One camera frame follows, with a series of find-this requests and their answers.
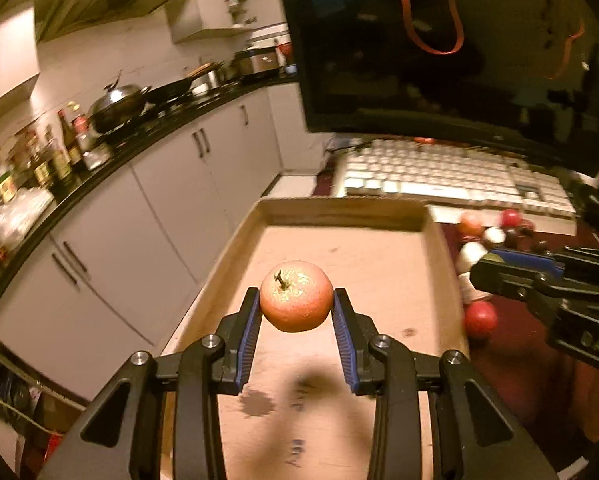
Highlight cluster of condiment bottles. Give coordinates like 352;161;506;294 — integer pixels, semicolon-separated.
0;102;114;206

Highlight clear plastic bags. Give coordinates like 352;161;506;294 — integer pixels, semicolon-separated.
0;187;56;257

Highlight wooden spatula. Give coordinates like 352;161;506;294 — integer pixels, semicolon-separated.
186;61;225;77

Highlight dark red table mat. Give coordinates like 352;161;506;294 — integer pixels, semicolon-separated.
312;170;599;472

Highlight white wall cabinet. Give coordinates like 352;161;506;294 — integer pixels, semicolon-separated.
172;0;256;44
0;2;41;117

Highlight white keyboard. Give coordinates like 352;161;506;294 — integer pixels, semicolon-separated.
332;137;577;222

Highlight smooth red jujube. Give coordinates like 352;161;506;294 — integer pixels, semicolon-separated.
464;301;498;339

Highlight white carton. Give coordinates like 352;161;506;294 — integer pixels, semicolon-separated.
0;417;21;476

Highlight shallow cardboard box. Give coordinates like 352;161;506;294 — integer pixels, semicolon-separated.
159;197;473;480

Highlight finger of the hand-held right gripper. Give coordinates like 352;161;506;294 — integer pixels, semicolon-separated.
469;255;571;322
490;246;599;281

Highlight steel rice cooker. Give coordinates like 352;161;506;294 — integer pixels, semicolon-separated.
234;46;280;82

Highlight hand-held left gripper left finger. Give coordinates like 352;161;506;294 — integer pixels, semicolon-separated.
38;287;262;480

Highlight black kitchen countertop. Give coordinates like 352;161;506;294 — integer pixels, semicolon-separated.
0;72;300;331

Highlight black frying pan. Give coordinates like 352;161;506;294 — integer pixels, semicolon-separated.
146;72;205;104

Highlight black gas hob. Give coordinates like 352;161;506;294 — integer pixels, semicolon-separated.
94;92;220;147

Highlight wok with steel lid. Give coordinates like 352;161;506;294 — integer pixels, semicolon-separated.
86;70;153;134

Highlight steel pot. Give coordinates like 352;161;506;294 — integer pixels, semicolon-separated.
194;71;221;94

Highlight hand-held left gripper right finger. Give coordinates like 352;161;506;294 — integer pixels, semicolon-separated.
332;287;555;480

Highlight grey kitchen base cabinets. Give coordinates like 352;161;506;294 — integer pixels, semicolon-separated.
0;82;305;406

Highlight black monitor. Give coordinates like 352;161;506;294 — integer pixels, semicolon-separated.
272;0;599;179

